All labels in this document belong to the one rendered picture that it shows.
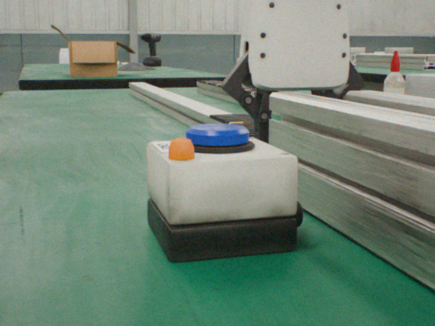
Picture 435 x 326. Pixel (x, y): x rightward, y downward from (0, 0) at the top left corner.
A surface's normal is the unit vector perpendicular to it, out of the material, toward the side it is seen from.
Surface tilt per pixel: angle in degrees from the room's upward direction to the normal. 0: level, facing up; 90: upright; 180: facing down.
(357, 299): 0
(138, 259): 0
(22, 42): 90
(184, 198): 90
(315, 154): 90
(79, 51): 68
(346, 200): 90
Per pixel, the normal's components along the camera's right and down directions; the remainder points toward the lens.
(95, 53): 0.23, -0.19
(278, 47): 0.18, 0.21
